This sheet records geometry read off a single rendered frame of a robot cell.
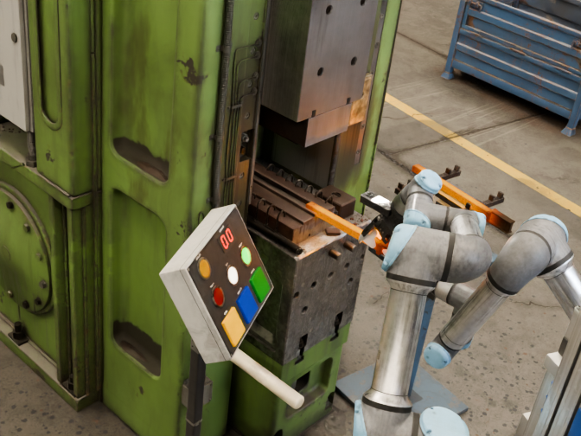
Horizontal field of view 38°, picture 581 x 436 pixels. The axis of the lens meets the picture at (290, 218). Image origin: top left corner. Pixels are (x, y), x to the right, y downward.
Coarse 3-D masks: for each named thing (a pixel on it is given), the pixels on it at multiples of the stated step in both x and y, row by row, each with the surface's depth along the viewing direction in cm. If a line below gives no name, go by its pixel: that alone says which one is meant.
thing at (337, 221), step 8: (312, 208) 269; (320, 208) 269; (320, 216) 268; (328, 216) 266; (336, 216) 266; (336, 224) 264; (344, 224) 262; (352, 224) 263; (352, 232) 260; (360, 232) 259; (376, 240) 256; (376, 248) 254; (384, 248) 254
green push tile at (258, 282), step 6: (258, 270) 231; (252, 276) 229; (258, 276) 230; (264, 276) 233; (252, 282) 227; (258, 282) 230; (264, 282) 233; (252, 288) 228; (258, 288) 229; (264, 288) 232; (270, 288) 235; (258, 294) 228; (264, 294) 231
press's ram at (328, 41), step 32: (288, 0) 225; (320, 0) 222; (352, 0) 232; (288, 32) 229; (320, 32) 228; (352, 32) 239; (288, 64) 233; (320, 64) 234; (352, 64) 247; (288, 96) 237; (320, 96) 241; (352, 96) 254
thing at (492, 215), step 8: (416, 168) 300; (424, 168) 301; (448, 184) 292; (448, 192) 291; (456, 192) 288; (464, 200) 285; (472, 200) 285; (472, 208) 284; (480, 208) 281; (488, 208) 281; (488, 216) 278; (496, 216) 277; (504, 216) 275; (496, 224) 278; (504, 224) 275; (512, 224) 274; (504, 232) 275
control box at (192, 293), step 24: (216, 216) 225; (240, 216) 230; (192, 240) 216; (216, 240) 216; (240, 240) 227; (168, 264) 208; (192, 264) 204; (216, 264) 214; (240, 264) 225; (168, 288) 206; (192, 288) 204; (240, 288) 222; (192, 312) 207; (216, 312) 210; (240, 312) 220; (192, 336) 211; (216, 336) 209; (216, 360) 213
